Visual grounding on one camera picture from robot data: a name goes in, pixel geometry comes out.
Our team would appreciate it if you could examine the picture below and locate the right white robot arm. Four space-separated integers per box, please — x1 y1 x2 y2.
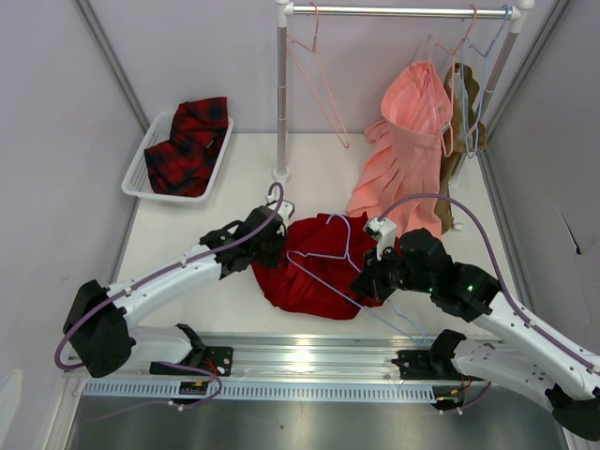
351 220 599 442

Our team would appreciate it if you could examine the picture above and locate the red black plaid garment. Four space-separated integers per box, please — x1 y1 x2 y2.
143 97 229 198

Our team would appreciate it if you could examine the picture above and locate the pink pleated skirt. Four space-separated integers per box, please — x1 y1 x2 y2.
346 61 453 218

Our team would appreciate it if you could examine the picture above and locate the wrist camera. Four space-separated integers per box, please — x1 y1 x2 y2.
364 217 398 261
266 200 295 222

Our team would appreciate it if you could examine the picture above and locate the white metal clothes rack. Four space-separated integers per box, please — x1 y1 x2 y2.
272 0 535 225

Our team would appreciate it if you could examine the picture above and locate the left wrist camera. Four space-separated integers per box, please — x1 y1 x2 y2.
266 200 295 222

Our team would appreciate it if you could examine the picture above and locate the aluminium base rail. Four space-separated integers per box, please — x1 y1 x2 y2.
62 330 574 385

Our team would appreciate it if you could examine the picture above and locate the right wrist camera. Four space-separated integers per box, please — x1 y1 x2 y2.
364 217 398 261

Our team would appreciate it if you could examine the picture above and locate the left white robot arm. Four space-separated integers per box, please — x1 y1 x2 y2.
63 202 294 378

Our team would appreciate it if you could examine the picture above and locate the white plastic basket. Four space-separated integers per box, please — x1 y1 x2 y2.
121 112 234 205

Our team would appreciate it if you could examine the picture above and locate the red skirt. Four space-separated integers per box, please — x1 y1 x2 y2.
252 213 383 321

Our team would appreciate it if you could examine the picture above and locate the empty pink hanger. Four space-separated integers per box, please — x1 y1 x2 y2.
286 2 351 149

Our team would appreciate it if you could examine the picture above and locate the brown garment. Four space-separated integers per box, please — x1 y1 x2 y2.
433 62 488 233

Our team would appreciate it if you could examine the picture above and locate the white slotted cable duct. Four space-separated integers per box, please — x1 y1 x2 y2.
82 379 437 404

